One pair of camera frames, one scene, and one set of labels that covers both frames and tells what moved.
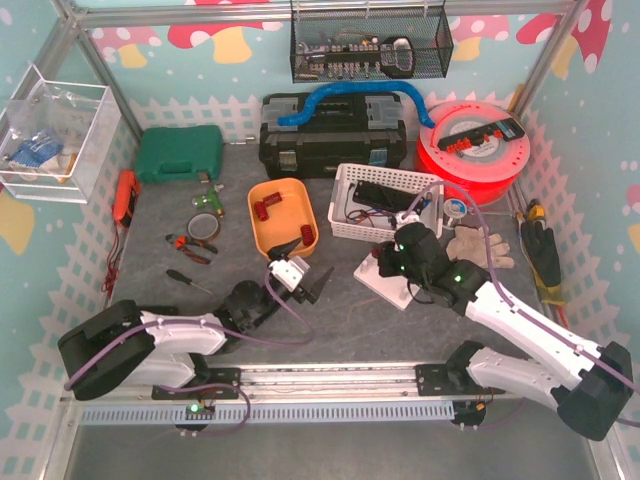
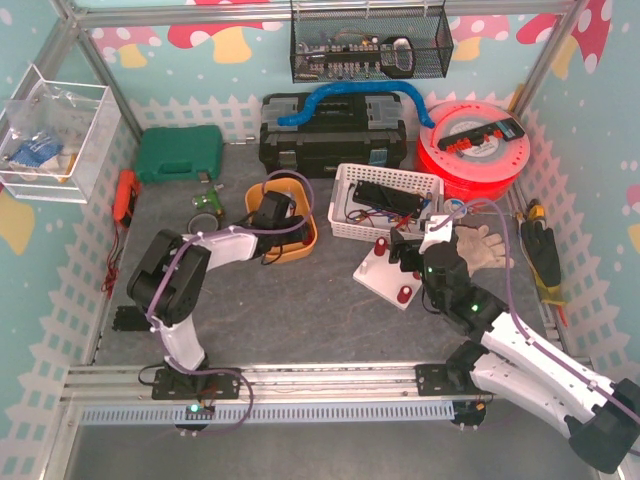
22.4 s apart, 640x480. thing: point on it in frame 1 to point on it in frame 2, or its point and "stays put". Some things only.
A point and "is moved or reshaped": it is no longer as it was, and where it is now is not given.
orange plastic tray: [282, 211] stays put
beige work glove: [475, 244] stays put
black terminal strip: [507, 129] stays put
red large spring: [308, 236] is moved or reshaped
